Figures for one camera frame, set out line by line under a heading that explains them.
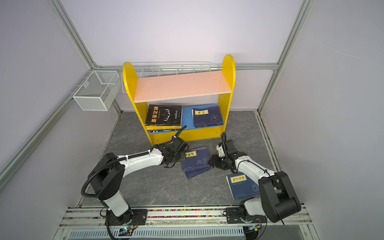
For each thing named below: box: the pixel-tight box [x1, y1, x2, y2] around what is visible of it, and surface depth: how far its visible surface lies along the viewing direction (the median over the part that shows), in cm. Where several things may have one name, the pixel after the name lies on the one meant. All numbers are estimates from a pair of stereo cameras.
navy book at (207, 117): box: [193, 106, 224, 128], surface depth 97 cm
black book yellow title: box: [145, 104, 183, 126], surface depth 91 cm
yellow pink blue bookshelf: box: [122, 54, 236, 146], surface depth 88 cm
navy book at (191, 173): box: [184, 166, 213, 180], surface depth 91 cm
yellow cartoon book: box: [146, 125, 182, 131], surface depth 88 cm
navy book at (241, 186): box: [226, 172, 260, 201], surface depth 84 cm
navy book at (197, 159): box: [180, 146, 212, 173], surface depth 93 cm
